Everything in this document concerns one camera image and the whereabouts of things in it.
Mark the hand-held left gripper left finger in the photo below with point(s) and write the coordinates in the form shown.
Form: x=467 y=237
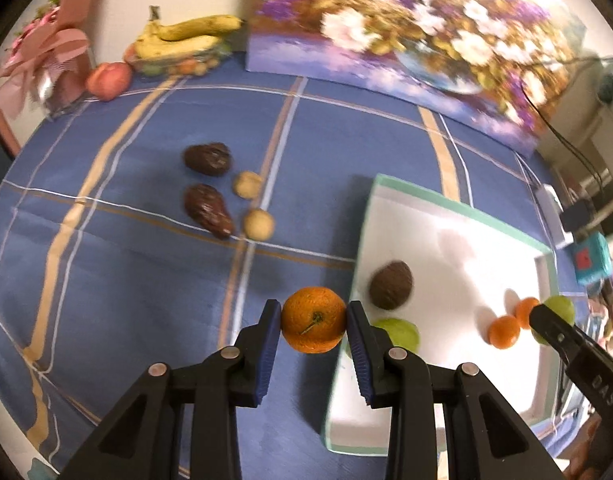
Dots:
x=266 y=355

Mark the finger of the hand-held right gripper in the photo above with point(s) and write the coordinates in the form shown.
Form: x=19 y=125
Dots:
x=551 y=325

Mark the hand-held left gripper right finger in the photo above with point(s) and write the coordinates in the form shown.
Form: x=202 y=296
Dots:
x=359 y=355

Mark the orange tangerine with stem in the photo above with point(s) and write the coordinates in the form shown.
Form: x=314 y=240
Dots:
x=314 y=318

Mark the white tray with green rim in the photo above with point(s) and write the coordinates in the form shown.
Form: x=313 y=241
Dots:
x=451 y=260

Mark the teal box with red label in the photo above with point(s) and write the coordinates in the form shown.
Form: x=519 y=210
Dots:
x=594 y=257

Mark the dark grey device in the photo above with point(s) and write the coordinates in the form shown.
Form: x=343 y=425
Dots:
x=576 y=214

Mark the white power adapter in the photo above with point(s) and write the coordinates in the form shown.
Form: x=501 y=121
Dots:
x=551 y=205

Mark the tan longan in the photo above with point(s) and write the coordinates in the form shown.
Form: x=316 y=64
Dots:
x=259 y=224
x=248 y=184

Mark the long dark brown date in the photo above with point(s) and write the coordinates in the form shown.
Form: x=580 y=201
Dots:
x=209 y=210

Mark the wide dark brown date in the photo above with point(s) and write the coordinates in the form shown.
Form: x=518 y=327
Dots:
x=208 y=158

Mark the clear plastic fruit box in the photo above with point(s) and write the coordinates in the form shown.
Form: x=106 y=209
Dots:
x=186 y=66

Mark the red apple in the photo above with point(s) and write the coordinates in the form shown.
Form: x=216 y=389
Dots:
x=109 y=80

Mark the yellow banana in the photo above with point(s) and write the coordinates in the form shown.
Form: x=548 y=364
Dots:
x=176 y=47
x=201 y=27

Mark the flower painting canvas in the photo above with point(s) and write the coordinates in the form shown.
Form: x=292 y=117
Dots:
x=386 y=35

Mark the small orange fruit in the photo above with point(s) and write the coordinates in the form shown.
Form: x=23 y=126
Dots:
x=130 y=54

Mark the glass vase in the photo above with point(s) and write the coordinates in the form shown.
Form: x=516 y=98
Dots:
x=66 y=87

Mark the pink wrapped flower bouquet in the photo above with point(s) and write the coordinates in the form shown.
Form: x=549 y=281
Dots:
x=51 y=45

